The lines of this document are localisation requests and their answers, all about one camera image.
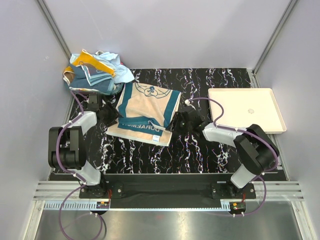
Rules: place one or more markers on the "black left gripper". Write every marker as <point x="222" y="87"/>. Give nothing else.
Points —
<point x="114" y="115"/>

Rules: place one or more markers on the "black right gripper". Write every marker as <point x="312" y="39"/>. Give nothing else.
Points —
<point x="174" y="125"/>

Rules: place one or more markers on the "teal beige Doraemon towel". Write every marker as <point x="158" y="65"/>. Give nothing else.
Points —
<point x="145" y="113"/>

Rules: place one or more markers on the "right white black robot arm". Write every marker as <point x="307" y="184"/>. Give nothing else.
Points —
<point x="257" y="153"/>

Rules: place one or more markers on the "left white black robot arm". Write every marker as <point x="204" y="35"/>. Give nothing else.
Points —
<point x="66" y="145"/>

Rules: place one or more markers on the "light blue towel in basket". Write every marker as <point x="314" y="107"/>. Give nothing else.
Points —
<point x="122" y="73"/>

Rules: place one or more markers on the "yellow towel in basket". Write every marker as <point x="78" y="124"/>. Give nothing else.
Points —
<point x="87" y="58"/>

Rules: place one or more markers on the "white square tray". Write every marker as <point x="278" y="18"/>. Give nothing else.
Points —
<point x="243" y="107"/>

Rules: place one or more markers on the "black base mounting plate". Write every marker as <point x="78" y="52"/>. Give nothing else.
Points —
<point x="170" y="191"/>

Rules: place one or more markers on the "left small circuit board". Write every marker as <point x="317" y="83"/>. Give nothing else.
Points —
<point x="103" y="205"/>

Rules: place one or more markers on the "small circuit board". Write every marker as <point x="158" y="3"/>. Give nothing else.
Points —
<point x="238" y="205"/>
<point x="103" y="205"/>

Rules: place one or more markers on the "right small circuit board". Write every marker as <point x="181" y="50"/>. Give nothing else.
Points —
<point x="238" y="205"/>

